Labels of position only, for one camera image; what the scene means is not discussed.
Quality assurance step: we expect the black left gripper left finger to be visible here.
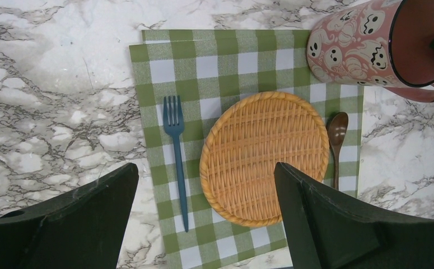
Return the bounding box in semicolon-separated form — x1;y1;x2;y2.
0;163;139;268

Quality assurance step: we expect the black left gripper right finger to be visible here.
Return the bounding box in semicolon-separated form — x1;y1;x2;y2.
274;163;434;268

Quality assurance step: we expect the brown handled utensil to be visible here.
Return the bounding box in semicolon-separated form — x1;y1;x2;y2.
326;112;349;190

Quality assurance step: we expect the blue handled utensil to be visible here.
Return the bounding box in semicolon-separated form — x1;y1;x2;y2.
163;96;189;233

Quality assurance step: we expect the orange woven plate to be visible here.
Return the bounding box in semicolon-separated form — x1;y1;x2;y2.
199;91;329;227

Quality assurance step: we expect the green white checkered cloth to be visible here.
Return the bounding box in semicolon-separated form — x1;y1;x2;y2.
129;30;363;268

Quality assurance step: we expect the pink ceramic mug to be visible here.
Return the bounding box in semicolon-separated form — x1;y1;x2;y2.
306;1;434;103

